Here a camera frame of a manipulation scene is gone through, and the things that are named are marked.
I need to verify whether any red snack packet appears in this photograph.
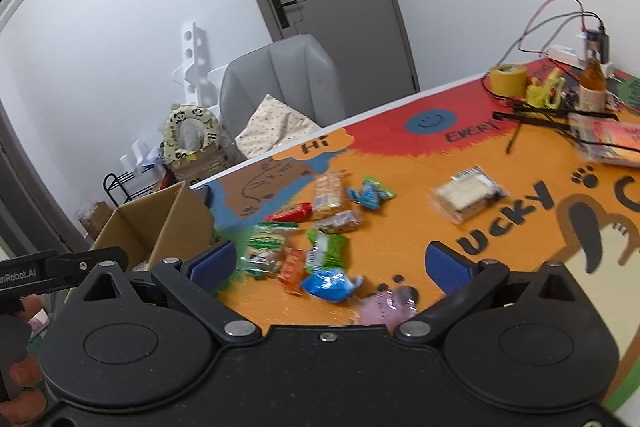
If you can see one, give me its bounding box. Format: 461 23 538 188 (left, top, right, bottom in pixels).
265 202 313 223

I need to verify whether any bundle of black cable ties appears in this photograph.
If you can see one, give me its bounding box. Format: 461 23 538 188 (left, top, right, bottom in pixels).
492 102 591 155

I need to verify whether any orange biscuit pack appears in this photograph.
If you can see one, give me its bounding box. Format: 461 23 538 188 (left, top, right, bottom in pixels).
311 172 348 220

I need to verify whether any dotted cream cushion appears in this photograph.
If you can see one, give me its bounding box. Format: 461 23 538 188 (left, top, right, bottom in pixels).
235 94 323 160

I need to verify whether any yellow green plastic bag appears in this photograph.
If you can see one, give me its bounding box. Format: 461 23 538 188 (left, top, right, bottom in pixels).
525 69 567 110

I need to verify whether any blue snack packet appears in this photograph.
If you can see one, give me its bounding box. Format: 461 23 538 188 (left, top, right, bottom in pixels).
300 269 363 304

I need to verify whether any person's left hand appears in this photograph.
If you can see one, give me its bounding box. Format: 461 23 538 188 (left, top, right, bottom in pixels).
0 294 51 427

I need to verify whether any small cardboard box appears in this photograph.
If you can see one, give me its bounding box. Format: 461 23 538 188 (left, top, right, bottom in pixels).
79 202 113 240

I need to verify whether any taped brown box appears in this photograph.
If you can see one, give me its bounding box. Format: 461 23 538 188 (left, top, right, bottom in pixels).
170 134 246 185

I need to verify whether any clear cake pack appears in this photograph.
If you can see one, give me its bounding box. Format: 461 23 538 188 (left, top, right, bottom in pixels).
429 165 511 224

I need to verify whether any pink packaged box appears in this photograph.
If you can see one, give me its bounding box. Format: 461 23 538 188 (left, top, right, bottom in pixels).
570 114 640 168

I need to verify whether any green white snack packet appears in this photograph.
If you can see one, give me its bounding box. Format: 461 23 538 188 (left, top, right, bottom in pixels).
237 224 288 278

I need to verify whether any black door handle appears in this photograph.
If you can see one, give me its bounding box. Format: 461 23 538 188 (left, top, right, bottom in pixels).
270 0 298 29

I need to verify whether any black charger device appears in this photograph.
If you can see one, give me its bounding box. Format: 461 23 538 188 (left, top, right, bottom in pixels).
582 24 611 62

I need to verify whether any blue green candy packet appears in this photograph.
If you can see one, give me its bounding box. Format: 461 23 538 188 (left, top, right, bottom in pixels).
347 175 396 209

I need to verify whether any white plastic rack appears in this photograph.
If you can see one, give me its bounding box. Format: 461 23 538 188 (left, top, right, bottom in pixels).
171 22 226 108

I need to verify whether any brown snack packet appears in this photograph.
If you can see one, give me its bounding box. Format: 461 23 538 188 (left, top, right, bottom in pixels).
311 209 362 235

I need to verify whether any grey chair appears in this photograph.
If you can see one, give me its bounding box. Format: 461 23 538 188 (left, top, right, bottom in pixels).
219 34 347 142

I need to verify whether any amber glass bottle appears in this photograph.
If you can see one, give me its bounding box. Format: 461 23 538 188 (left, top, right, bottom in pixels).
578 49 607 112

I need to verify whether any open cardboard box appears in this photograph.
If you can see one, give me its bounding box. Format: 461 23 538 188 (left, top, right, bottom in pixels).
65 181 216 303

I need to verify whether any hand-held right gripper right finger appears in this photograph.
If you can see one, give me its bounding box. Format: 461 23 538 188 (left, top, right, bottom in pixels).
392 243 596 349

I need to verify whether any white power strip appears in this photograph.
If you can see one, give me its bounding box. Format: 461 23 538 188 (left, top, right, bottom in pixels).
545 44 616 78

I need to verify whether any yellow tape roll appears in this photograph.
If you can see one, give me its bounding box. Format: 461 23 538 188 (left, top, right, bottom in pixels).
487 63 529 98

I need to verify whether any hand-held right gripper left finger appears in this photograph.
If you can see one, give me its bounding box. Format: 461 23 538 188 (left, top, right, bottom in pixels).
65 241 262 346

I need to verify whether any white plastic holder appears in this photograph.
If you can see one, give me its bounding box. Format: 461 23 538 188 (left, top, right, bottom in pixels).
120 139 166 172

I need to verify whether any pink snack packet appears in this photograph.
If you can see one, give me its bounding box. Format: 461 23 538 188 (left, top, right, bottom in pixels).
352 284 420 327

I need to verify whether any black cable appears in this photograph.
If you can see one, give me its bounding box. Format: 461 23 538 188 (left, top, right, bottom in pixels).
481 11 603 100

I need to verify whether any orange snack packet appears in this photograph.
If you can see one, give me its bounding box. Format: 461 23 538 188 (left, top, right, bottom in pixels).
277 248 311 295

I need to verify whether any black wire rack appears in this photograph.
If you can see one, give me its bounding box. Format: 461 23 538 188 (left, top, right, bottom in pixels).
103 172 166 210

